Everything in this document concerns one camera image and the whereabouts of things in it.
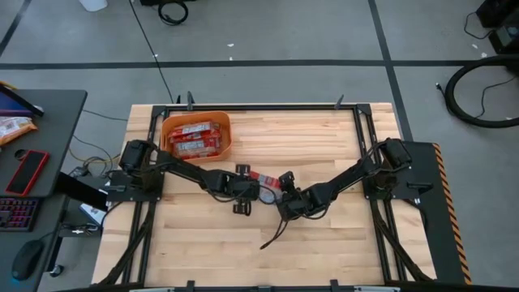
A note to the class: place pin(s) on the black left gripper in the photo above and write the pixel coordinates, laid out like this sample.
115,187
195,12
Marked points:
243,188

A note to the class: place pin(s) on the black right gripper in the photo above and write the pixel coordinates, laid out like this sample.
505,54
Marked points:
298,203

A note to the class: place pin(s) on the red popcorn bag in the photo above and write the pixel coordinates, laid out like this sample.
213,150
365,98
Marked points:
194,129
196,145
265,179
198,154

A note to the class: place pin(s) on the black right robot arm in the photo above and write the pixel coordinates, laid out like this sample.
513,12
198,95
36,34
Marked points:
344,178

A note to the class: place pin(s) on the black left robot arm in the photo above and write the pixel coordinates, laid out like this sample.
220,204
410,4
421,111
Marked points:
182,168

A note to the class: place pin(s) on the orange plastic basket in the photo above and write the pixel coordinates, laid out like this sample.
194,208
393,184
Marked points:
190,116

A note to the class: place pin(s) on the white paper booklet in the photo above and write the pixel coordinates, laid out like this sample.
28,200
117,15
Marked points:
91,213

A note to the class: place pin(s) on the black floor platform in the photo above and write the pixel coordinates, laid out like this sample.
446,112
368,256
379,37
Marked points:
438,227

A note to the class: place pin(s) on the black desk support bar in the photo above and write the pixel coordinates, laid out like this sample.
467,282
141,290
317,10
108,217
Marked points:
81,190

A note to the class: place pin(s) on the yellow black hazard tape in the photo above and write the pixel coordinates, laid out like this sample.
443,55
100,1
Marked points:
454,219

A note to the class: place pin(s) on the black desk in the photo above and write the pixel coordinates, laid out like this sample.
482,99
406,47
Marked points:
61,121

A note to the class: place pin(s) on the black caster wheel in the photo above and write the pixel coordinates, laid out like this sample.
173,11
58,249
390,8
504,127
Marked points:
57,271

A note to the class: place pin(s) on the phone in red case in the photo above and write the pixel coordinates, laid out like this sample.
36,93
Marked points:
26,172

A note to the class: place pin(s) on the black computer mouse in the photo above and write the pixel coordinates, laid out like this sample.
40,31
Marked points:
27,257

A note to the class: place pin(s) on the black keyboard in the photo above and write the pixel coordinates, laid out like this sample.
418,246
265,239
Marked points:
18,215

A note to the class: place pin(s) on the orange snack bag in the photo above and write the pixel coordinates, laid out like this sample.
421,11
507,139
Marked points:
14,127

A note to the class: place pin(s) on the white bucket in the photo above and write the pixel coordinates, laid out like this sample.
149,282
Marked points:
93,5

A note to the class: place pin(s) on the laptop with purple screen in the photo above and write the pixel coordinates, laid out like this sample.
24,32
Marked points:
12,105

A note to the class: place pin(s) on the black equipment case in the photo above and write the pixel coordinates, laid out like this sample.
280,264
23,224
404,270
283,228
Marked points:
503,36

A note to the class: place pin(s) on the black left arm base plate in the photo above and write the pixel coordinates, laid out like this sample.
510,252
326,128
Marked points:
129,196

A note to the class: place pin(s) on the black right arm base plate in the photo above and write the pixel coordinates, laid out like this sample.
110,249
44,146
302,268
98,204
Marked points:
405,190

